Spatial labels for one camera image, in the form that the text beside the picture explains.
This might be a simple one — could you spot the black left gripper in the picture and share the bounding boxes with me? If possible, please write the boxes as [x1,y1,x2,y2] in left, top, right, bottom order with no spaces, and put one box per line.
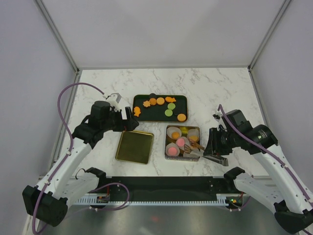
[101,107,138,133]

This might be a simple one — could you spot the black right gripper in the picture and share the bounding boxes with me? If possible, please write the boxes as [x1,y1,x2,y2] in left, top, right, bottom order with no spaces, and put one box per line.
[203,127,239,156]

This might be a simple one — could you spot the metal serving tongs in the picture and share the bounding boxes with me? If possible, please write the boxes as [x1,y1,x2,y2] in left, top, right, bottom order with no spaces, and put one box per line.
[184,139,229,166]

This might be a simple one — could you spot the tan sandwich cookie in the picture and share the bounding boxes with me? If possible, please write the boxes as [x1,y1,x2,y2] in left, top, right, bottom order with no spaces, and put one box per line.
[177,114,187,122]
[156,97,165,105]
[189,136,199,142]

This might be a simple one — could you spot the gold cookie tin box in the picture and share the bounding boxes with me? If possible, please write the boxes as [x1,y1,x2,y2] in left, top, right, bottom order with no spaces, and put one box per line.
[164,125,200,162]

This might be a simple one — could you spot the gold tin lid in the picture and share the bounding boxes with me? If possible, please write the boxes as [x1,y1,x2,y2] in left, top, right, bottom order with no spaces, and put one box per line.
[115,131,154,165]

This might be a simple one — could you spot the pink cookie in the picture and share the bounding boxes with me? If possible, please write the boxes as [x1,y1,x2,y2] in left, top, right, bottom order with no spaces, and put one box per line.
[176,138,185,147]
[168,147,178,156]

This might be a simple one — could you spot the orange swirl cookie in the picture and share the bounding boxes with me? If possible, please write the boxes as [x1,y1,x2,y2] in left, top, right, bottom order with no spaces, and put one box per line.
[171,132,180,140]

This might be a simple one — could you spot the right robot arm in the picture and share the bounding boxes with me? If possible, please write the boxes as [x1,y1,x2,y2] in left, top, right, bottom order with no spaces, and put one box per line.
[203,107,313,235]

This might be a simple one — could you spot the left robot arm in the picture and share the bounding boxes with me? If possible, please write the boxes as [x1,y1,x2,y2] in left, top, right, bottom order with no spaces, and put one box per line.
[22,101,139,227]

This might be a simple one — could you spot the orange fish cookie left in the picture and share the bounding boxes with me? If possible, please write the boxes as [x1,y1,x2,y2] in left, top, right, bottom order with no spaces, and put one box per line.
[134,106,141,117]

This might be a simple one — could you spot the orange fish cookie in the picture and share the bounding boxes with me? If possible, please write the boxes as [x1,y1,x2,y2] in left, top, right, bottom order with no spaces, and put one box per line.
[165,97,176,103]
[134,106,141,117]

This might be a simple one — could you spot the white paper cup bottom-right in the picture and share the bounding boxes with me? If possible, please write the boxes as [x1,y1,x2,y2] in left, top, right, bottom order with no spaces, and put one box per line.
[184,145,201,158]

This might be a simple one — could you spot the orange flower cookie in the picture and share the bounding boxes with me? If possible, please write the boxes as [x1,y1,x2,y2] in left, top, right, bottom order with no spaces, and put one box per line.
[143,100,151,108]

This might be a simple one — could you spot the white paper cup top-right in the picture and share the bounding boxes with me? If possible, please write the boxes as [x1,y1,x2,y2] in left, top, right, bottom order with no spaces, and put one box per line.
[187,128,200,141]

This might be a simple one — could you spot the chocolate chip cookie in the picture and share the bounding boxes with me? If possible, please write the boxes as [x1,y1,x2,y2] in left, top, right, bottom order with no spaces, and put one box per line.
[149,98,157,105]

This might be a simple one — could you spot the white paper cup centre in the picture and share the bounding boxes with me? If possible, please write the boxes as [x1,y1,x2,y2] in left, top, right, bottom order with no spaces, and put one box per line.
[179,136,190,150]

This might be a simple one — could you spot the dark green serving tray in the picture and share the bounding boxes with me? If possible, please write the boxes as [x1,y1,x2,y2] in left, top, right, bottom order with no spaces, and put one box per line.
[133,94,188,122]

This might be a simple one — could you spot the white paper cup bottom-left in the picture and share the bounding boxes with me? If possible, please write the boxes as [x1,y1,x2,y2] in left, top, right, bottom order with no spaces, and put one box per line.
[165,143,180,157]

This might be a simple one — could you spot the green macaron lower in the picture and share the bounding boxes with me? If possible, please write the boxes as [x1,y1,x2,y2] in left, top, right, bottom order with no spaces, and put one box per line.
[164,109,173,117]

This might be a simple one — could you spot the green macaron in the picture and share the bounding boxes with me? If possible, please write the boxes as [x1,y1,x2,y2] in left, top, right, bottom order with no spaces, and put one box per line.
[167,103,176,110]
[164,109,173,117]

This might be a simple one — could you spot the white paper cup top-left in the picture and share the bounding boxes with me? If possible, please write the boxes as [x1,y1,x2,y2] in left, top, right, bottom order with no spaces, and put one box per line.
[166,126,181,140]

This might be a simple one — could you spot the orange fish cookie upper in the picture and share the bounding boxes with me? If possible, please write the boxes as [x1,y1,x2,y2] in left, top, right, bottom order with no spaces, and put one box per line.
[165,97,176,103]

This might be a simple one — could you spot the green macaron upper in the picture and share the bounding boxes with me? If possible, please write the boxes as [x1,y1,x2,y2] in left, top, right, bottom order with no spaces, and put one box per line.
[167,103,176,110]

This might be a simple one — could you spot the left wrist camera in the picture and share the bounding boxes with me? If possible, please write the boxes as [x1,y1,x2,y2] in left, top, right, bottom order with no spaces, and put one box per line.
[105,93,122,110]

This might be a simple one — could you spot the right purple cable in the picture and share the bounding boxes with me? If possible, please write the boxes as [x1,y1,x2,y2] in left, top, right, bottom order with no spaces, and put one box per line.
[218,104,313,235]

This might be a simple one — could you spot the purple cable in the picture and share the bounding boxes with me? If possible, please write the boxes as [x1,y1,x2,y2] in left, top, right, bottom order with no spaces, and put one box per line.
[31,82,130,233]
[218,104,313,235]

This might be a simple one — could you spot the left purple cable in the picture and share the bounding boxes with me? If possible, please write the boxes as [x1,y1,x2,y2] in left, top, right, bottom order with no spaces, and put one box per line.
[31,82,130,233]

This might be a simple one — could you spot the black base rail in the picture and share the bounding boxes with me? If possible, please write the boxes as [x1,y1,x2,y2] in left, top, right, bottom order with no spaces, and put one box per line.
[99,176,241,202]

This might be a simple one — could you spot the aluminium frame post left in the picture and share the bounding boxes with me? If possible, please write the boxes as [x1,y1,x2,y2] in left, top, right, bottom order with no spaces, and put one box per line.
[34,0,80,74]

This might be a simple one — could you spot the aluminium frame post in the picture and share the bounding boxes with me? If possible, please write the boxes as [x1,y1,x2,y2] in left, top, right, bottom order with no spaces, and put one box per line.
[34,0,80,74]
[247,0,292,72]

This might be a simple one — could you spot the aluminium frame post right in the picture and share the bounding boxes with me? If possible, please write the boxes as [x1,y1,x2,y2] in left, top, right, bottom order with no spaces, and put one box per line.
[247,0,292,72]

